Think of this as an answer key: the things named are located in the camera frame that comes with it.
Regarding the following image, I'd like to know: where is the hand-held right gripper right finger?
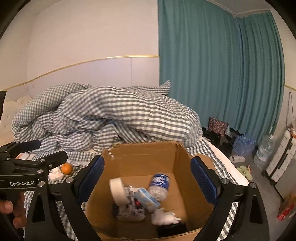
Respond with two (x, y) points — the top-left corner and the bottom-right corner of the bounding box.
(190, 156), (270, 241)

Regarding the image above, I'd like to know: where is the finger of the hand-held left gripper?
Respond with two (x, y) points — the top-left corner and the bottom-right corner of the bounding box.
(10, 151), (68, 176)
(0, 140), (41, 163)

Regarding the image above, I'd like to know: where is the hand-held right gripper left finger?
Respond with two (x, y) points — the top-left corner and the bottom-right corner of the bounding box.
(24, 155), (105, 241)

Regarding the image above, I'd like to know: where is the orange fruit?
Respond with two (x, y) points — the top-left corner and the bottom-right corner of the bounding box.
(60, 163), (73, 175)

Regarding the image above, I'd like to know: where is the white tape roll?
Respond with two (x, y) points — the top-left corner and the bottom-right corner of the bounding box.
(109, 177), (127, 206)

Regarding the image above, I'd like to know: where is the clear plastic bottle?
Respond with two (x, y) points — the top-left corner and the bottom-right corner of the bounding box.
(147, 173), (171, 202)

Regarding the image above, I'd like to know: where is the black white printed box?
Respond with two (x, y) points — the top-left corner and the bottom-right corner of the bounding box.
(116, 185), (146, 220)

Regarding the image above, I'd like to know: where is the white tissue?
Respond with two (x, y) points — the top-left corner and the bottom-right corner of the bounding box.
(48, 168), (64, 181)
(151, 207), (182, 225)

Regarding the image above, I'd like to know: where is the brown cardboard box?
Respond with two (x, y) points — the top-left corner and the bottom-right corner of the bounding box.
(82, 141), (216, 241)

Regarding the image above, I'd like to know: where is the blue white tissue pack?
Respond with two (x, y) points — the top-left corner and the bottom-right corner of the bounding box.
(135, 188), (161, 210)

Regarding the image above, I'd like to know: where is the person's left hand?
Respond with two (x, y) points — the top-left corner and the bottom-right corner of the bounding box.
(0, 192), (27, 229)

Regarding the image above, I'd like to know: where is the grey white checked bed sheet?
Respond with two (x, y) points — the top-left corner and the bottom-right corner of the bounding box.
(23, 137), (238, 241)

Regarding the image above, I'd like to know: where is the cream tufted headboard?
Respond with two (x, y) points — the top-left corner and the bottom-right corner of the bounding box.
(0, 95), (31, 145)

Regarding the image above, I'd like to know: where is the black clothes pile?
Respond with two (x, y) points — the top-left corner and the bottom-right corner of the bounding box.
(202, 126), (234, 153)

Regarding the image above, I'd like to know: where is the wrapped water bottle pack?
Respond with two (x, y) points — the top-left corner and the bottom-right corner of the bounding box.
(232, 134), (256, 156)

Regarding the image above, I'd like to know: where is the dark floral bag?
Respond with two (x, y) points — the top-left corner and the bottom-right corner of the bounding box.
(208, 117), (228, 137)

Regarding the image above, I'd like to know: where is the large clear water jug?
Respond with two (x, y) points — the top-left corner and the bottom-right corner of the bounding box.
(253, 134), (277, 169)

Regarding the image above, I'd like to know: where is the grey white checked duvet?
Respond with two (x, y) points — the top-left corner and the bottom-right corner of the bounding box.
(10, 80), (203, 153)

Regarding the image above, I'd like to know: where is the white suitcase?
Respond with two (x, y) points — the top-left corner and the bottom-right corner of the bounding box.
(262, 128), (296, 200)

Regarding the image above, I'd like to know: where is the teal curtain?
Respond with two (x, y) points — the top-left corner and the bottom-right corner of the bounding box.
(157, 0), (285, 151)

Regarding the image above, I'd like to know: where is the hanging black cable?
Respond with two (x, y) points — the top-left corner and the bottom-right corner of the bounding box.
(285, 91), (292, 130)

